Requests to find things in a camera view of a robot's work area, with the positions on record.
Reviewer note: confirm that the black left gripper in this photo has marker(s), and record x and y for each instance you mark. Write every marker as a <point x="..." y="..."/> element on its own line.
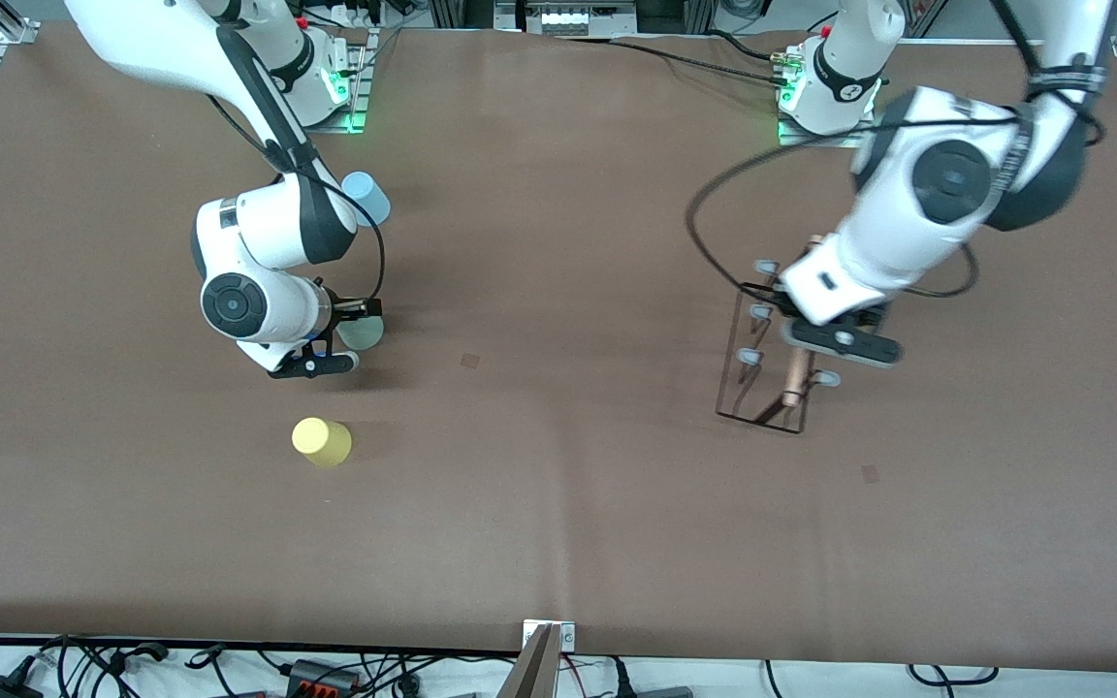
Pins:
<point x="868" y="316"/>

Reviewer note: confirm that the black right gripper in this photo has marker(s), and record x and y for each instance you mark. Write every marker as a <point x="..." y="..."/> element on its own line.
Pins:
<point x="343" y="312"/>

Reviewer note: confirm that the pale green plastic cup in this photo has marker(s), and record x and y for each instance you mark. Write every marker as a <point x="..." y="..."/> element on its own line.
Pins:
<point x="365" y="333"/>

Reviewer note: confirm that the yellow plastic cup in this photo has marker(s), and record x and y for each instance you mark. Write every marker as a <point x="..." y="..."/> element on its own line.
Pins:
<point x="322" y="442"/>

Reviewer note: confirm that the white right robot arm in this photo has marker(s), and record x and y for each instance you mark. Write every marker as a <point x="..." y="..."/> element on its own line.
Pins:
<point x="258" y="223"/>

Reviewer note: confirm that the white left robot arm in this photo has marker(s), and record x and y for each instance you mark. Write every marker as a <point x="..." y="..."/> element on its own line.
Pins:
<point x="946" y="184"/>

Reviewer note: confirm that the light blue plastic cup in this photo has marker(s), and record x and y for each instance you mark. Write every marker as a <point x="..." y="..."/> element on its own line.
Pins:
<point x="374" y="199"/>

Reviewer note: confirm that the brown table mat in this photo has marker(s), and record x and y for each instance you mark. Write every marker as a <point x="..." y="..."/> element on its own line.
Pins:
<point x="568" y="533"/>

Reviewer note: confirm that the white terminal block unit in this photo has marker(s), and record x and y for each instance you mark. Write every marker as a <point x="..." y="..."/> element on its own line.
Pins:
<point x="568" y="19"/>

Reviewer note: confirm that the black box with orange connectors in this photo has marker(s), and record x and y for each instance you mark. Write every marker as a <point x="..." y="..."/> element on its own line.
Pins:
<point x="324" y="677"/>

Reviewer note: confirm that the black power adapter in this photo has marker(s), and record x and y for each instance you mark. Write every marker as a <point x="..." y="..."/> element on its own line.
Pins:
<point x="1" y="688"/>

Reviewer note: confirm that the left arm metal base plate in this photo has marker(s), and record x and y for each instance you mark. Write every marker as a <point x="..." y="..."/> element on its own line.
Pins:
<point x="791" y="136"/>

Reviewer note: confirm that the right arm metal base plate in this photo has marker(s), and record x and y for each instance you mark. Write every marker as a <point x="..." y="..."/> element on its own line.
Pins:
<point x="357" y="87"/>

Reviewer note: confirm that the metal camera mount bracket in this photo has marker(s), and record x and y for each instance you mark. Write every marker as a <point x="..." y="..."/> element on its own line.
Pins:
<point x="539" y="664"/>

